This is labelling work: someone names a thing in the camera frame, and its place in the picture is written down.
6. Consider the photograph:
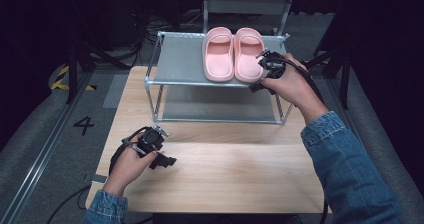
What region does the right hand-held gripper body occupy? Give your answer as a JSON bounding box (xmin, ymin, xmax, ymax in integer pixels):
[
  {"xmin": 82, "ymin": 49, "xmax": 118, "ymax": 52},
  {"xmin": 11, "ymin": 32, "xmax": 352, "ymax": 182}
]
[{"xmin": 255, "ymin": 49, "xmax": 288, "ymax": 80}]

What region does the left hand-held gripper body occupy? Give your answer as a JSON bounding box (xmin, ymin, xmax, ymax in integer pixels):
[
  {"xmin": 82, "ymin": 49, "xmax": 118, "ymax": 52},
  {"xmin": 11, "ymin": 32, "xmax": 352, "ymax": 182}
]
[{"xmin": 121, "ymin": 124, "xmax": 170, "ymax": 156}]

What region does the pink slipper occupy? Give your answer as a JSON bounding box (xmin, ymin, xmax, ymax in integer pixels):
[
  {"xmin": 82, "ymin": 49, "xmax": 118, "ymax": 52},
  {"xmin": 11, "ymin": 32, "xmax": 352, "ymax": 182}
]
[
  {"xmin": 202, "ymin": 26, "xmax": 236, "ymax": 83},
  {"xmin": 233, "ymin": 26, "xmax": 266, "ymax": 84}
]

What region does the grey metal shoe rack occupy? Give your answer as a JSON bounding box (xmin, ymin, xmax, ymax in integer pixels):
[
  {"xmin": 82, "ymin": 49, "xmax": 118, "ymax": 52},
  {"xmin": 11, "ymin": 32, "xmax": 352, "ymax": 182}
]
[{"xmin": 143, "ymin": 30, "xmax": 296, "ymax": 125}]

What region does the person's right hand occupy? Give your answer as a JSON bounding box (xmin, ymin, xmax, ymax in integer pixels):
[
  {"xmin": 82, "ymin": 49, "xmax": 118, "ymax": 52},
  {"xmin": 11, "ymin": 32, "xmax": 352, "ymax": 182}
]
[{"xmin": 260, "ymin": 52, "xmax": 330, "ymax": 125}]

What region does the person's left hand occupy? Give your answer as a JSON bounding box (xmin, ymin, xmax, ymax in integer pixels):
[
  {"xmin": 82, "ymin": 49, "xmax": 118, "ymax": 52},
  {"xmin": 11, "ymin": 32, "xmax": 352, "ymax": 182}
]
[{"xmin": 102, "ymin": 135, "xmax": 159, "ymax": 197}]

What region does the grey floor mat piece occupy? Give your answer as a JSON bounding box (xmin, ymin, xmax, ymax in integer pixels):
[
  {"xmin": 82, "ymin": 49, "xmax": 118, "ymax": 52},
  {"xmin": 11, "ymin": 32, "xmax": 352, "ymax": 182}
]
[{"xmin": 102, "ymin": 74, "xmax": 130, "ymax": 110}]

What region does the grey tape piece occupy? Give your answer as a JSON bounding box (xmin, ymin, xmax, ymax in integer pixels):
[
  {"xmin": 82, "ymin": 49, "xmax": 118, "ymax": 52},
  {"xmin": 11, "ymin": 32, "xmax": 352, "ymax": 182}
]
[{"xmin": 82, "ymin": 173, "xmax": 110, "ymax": 186}]

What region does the black tripod stand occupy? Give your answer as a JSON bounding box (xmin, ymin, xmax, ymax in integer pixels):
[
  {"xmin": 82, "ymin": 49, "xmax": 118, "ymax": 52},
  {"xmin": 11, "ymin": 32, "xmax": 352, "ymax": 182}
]
[
  {"xmin": 64, "ymin": 39, "xmax": 132, "ymax": 105},
  {"xmin": 299, "ymin": 46, "xmax": 352, "ymax": 111}
]

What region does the yellow black hazard tape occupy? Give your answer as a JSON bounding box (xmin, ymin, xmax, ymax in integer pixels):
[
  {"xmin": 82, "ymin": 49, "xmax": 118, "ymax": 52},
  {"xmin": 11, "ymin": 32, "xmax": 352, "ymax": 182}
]
[{"xmin": 49, "ymin": 65, "xmax": 98, "ymax": 93}]

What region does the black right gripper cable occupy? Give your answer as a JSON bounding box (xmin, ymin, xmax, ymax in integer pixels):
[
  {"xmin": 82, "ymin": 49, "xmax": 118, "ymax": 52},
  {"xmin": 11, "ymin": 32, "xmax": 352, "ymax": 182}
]
[{"xmin": 281, "ymin": 58, "xmax": 331, "ymax": 224}]

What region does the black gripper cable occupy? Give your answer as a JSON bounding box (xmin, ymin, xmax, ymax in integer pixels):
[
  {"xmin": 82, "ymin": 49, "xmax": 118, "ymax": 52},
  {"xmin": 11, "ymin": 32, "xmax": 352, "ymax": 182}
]
[
  {"xmin": 46, "ymin": 126, "xmax": 150, "ymax": 224},
  {"xmin": 281, "ymin": 58, "xmax": 331, "ymax": 224}
]

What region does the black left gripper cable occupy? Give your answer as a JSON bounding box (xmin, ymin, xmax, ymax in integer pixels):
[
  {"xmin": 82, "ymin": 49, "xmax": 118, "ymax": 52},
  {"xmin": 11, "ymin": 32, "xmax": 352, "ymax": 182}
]
[{"xmin": 46, "ymin": 126, "xmax": 150, "ymax": 224}]

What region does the grey metal frame stand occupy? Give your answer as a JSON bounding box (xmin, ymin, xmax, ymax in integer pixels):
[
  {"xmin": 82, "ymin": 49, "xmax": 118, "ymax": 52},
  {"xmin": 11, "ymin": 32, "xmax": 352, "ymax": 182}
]
[{"xmin": 202, "ymin": 0, "xmax": 295, "ymax": 37}]

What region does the black cable bundle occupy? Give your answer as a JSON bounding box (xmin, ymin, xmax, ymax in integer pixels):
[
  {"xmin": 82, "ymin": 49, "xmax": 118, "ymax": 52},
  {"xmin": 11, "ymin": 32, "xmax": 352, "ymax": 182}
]
[{"xmin": 131, "ymin": 3, "xmax": 205, "ymax": 67}]

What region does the metal floor rail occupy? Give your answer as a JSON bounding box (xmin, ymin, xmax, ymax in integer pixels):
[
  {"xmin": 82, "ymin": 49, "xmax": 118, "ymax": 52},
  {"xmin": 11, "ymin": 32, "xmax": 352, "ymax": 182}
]
[{"xmin": 0, "ymin": 73, "xmax": 92, "ymax": 224}]

